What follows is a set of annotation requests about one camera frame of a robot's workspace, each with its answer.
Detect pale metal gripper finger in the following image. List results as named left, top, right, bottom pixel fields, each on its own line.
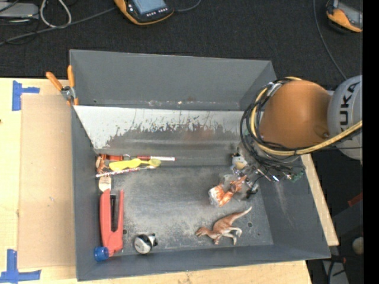
left=236, top=182, right=259, bottom=201
left=219, top=173, right=245, bottom=186

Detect orange and white toy animal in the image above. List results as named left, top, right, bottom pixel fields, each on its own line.
left=208, top=175, right=248, bottom=208

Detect brown toy dinosaur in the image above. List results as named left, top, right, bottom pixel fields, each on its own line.
left=194, top=206, right=253, bottom=246

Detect grey metal bin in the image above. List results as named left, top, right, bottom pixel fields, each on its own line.
left=68, top=49, right=332, bottom=281

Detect red and white pen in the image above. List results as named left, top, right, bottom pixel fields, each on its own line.
left=136, top=155, right=176, bottom=163

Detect yellow plastic spoon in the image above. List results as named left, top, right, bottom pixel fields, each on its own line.
left=108, top=157, right=162, bottom=172

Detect black and white round toy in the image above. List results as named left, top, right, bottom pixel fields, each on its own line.
left=133, top=233, right=159, bottom=255

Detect red and white striped rod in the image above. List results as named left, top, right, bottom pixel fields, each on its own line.
left=95, top=166, right=157, bottom=179

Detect small brown toy animal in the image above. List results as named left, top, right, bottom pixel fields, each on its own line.
left=95, top=156, right=110, bottom=173

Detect red plastic hand tool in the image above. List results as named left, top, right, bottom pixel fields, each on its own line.
left=98, top=188, right=125, bottom=256

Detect blue bottle cap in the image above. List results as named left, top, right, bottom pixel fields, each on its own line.
left=94, top=246, right=110, bottom=263

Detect brown cardboard board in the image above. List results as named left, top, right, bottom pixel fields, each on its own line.
left=17, top=94, right=76, bottom=269

